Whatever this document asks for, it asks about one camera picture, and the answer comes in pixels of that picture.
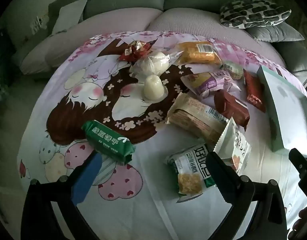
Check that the red crinkled snack bag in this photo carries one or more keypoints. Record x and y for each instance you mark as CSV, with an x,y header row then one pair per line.
x,y
133,51

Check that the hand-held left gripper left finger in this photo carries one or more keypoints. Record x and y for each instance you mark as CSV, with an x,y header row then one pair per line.
x,y
85,180

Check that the printed cartoon blanket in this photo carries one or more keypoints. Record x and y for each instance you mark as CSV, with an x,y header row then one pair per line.
x,y
148,155

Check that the small pale green packet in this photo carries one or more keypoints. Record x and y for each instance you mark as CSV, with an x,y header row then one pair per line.
x,y
232,68

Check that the white serrated snack packet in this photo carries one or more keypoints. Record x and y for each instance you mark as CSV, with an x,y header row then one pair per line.
x,y
236,145

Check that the beige cracker packet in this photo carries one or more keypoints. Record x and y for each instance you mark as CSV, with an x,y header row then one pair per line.
x,y
193,117

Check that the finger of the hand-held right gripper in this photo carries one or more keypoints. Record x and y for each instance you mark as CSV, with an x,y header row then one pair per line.
x,y
299,161

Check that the orange cake packet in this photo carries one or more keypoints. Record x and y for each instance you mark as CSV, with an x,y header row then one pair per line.
x,y
196,53

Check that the grey leather cushion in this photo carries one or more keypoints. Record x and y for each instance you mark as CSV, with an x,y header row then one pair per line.
x,y
296,55

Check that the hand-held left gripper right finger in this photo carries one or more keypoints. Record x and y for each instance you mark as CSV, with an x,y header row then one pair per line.
x,y
219,170

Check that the purple cake roll packet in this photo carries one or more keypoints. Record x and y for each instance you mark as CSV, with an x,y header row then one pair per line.
x,y
208,82

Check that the person's right hand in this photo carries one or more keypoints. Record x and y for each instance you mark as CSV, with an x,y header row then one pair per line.
x,y
304,222

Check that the grey quilted pillow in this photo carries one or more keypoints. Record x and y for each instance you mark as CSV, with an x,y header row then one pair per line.
x,y
276,33

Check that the pale pink sofa seat cover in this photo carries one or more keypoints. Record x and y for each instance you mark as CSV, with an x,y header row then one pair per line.
x,y
183,22

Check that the green biscuit packet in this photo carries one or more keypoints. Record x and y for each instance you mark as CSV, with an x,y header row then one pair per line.
x,y
106,140

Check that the grey green sofa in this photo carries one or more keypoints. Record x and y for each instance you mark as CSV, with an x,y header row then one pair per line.
x,y
123,2

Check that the green and white snack packet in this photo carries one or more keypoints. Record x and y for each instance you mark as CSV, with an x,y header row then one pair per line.
x,y
188,165

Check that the clear packet with white buns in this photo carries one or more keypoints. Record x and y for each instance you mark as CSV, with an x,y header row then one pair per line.
x,y
156,62

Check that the pale jelly cup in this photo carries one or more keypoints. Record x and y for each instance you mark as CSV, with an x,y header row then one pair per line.
x,y
154,86

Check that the white paper bag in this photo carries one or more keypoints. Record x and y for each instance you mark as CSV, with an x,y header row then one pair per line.
x,y
66,15

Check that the black and white patterned pillow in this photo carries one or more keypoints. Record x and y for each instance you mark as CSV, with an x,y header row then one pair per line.
x,y
253,12

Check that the mint green box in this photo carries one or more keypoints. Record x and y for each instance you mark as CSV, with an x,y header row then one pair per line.
x,y
291,110

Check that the dark red snack packet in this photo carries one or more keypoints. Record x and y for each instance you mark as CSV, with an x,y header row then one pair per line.
x,y
231,107

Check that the red orange snack packet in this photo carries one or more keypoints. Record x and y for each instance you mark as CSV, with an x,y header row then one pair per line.
x,y
253,91

